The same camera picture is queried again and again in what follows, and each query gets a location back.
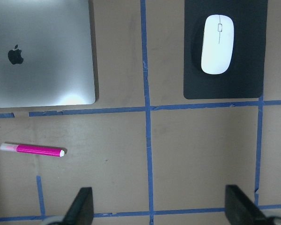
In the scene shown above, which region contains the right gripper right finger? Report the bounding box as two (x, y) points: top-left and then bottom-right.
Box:
(224, 185), (274, 225)

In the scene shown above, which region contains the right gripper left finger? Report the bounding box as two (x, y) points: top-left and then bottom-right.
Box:
(62, 187), (94, 225)

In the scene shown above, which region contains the pink marker pen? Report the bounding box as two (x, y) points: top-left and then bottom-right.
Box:
(0, 143), (65, 158)

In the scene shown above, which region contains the white computer mouse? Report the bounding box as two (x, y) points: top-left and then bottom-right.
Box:
(201, 15), (234, 75)

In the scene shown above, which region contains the black mousepad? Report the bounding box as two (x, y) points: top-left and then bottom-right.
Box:
(184, 0), (268, 99)

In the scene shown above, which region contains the silver closed laptop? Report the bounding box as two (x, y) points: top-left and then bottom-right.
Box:
(0, 0), (96, 108)

